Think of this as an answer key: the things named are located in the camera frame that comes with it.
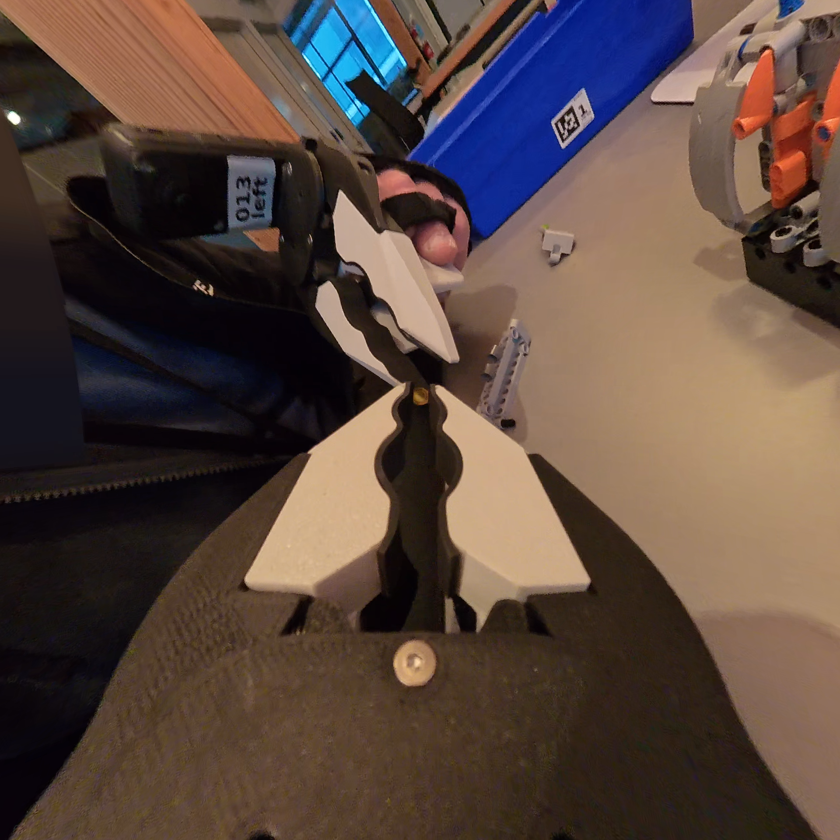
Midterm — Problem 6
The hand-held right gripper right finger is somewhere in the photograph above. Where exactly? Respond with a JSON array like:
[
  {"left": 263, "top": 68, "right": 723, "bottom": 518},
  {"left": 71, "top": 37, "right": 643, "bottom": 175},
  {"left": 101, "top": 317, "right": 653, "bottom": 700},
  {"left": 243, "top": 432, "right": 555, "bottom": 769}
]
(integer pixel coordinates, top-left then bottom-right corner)
[{"left": 433, "top": 384, "right": 592, "bottom": 634}]

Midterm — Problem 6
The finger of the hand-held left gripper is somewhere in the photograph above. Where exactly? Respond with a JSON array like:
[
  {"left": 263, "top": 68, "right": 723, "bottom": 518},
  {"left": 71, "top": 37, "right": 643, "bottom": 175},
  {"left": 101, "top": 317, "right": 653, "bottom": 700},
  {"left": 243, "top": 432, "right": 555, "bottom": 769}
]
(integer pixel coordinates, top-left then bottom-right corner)
[
  {"left": 314, "top": 276, "right": 424, "bottom": 388},
  {"left": 331, "top": 189, "right": 462, "bottom": 365}
]

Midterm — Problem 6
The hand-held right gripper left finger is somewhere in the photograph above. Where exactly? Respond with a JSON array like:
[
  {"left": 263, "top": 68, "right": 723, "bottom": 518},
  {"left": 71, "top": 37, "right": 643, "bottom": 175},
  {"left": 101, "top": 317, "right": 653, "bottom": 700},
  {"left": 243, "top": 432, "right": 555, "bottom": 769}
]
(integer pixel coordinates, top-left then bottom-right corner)
[{"left": 244, "top": 384, "right": 404, "bottom": 632}]

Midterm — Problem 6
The grey brick beam with holes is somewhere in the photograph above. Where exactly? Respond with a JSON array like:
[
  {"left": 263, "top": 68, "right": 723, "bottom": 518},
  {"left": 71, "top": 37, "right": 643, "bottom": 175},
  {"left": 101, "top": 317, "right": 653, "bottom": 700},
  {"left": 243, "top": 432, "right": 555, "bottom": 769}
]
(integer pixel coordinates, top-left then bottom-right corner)
[{"left": 476, "top": 318, "right": 532, "bottom": 427}]

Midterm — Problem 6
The grey connector with green stud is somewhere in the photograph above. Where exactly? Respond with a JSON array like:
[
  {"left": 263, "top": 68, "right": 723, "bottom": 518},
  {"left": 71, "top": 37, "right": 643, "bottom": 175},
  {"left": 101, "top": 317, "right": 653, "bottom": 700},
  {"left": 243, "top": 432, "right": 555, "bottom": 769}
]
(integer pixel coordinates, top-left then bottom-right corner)
[{"left": 539, "top": 224, "right": 577, "bottom": 265}]

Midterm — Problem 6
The person's left hand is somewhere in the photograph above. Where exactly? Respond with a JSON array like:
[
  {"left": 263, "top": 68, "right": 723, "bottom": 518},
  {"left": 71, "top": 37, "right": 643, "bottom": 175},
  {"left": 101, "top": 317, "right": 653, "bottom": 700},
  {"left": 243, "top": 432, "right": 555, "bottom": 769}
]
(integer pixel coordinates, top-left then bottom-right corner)
[{"left": 375, "top": 164, "right": 475, "bottom": 271}]

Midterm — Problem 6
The wooden slat panel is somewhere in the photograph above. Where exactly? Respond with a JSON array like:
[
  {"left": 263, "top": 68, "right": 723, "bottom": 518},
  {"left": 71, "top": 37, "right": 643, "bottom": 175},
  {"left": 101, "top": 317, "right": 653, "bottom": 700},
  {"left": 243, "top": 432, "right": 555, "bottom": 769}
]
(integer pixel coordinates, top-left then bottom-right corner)
[{"left": 0, "top": 0, "right": 303, "bottom": 144}]

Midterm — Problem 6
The blue garment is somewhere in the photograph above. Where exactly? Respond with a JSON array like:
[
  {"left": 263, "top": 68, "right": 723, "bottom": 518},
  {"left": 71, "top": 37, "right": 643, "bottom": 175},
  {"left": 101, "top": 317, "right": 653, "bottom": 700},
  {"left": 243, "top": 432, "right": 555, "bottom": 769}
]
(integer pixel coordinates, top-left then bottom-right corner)
[{"left": 69, "top": 315, "right": 309, "bottom": 434}]

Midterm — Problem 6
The window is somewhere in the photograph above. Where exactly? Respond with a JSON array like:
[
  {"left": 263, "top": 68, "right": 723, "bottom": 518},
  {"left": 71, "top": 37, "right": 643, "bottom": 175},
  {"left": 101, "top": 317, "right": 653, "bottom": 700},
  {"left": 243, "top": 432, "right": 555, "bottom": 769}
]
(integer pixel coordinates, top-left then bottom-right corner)
[{"left": 282, "top": 0, "right": 424, "bottom": 126}]

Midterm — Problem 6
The blue plastic bin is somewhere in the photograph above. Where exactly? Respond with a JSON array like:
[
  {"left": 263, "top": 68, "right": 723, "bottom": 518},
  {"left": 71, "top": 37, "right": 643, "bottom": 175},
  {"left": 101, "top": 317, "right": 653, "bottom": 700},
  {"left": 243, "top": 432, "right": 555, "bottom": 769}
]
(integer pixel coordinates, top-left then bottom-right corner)
[{"left": 408, "top": 0, "right": 695, "bottom": 240}]

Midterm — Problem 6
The white flat base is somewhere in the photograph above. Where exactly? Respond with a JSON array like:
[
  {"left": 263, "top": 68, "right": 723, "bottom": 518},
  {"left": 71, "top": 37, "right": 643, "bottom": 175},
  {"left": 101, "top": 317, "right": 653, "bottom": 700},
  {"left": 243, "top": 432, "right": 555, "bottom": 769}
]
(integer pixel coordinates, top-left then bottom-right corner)
[{"left": 650, "top": 26, "right": 742, "bottom": 105}]

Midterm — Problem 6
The grey orange brick model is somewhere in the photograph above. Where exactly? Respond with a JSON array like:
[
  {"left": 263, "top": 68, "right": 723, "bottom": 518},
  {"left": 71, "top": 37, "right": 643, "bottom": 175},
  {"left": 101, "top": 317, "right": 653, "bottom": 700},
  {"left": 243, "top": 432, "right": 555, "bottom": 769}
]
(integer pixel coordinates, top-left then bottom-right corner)
[{"left": 688, "top": 0, "right": 840, "bottom": 309}]

